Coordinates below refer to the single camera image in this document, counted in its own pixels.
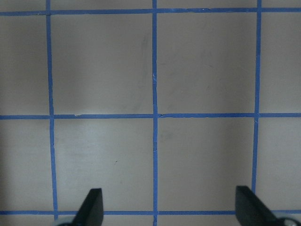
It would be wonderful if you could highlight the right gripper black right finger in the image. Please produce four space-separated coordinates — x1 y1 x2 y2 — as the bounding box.
235 186 282 226

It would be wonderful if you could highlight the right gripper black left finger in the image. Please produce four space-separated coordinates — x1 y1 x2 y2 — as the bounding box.
71 188 104 226

